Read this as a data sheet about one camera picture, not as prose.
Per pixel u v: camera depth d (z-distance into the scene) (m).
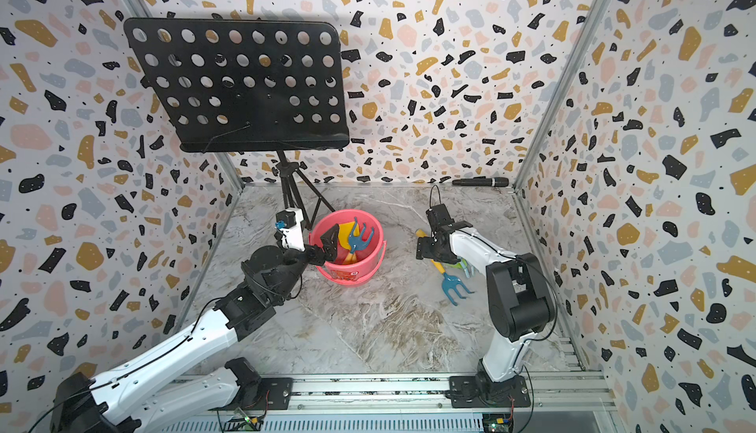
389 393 0.76
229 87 0.98
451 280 0.95
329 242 0.64
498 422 0.72
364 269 0.84
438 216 0.76
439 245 0.70
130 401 0.41
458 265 0.97
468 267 0.97
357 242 0.92
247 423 0.71
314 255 0.64
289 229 0.59
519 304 0.48
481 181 1.24
